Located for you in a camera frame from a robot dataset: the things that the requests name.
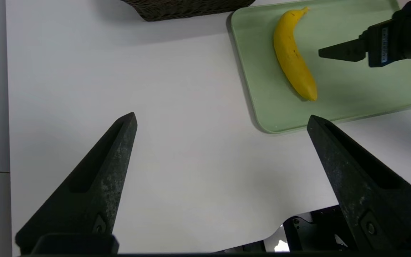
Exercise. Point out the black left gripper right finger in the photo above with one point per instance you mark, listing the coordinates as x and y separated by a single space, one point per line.
376 200

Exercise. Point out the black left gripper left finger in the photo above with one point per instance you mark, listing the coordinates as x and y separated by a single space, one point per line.
95 196

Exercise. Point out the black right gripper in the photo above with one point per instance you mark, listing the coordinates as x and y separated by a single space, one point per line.
405 32

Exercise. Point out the yellow banana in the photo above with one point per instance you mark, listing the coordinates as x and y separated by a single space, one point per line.
293 57

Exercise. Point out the dark brown wicker basket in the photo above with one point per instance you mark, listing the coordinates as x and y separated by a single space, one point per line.
191 7

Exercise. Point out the light green plastic tray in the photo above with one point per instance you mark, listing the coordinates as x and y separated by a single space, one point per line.
351 89

